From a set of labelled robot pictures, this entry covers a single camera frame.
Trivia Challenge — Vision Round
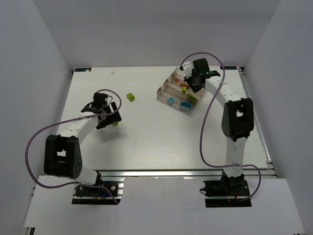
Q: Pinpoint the left blue corner sticker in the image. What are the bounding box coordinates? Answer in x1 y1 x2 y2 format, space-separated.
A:
74 68 91 72

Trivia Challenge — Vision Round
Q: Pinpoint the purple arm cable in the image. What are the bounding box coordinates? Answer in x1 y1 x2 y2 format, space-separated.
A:
180 51 262 202
25 89 123 205

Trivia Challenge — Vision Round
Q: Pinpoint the lime green square lego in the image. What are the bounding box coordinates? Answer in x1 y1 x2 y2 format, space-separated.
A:
181 86 187 94

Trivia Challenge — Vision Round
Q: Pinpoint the clear tiered plastic organizer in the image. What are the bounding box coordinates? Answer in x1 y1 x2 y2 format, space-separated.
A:
157 68 206 116

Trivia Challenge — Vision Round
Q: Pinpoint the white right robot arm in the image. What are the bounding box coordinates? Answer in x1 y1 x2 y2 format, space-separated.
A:
182 58 254 184

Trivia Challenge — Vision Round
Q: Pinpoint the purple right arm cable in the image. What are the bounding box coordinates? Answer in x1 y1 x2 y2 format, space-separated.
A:
180 51 262 202

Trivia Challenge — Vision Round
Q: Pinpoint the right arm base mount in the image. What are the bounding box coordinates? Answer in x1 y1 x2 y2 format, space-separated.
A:
199 180 252 208

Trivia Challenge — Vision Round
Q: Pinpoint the right blue corner sticker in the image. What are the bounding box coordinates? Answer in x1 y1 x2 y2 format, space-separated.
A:
220 66 237 70

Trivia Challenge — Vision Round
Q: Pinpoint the lime green long lego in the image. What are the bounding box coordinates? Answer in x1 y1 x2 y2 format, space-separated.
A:
187 93 198 102

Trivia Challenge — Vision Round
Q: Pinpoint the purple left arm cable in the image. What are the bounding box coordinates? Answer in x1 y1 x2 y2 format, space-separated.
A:
25 89 123 205

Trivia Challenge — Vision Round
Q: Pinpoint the small light blue lego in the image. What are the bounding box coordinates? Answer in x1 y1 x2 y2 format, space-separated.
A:
167 97 175 105

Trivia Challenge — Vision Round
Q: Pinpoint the blue corner sticker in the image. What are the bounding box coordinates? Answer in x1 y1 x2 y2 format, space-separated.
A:
220 66 237 70
74 68 91 72

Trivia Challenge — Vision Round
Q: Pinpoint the teal flower face lego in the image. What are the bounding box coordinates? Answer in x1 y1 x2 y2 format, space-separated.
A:
179 101 192 112

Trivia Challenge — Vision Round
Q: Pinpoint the lime green lego brick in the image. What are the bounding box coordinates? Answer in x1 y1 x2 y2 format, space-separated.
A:
126 93 135 102

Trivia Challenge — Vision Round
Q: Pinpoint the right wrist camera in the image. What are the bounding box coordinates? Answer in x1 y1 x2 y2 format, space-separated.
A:
180 61 193 78

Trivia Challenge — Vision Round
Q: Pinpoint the aluminium table edge rail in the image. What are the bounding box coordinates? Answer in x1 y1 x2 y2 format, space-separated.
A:
100 169 276 177

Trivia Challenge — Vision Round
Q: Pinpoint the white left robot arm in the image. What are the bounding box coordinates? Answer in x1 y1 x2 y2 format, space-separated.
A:
44 89 122 186

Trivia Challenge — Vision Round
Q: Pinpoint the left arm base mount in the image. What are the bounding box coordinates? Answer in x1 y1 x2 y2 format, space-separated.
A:
71 172 123 205

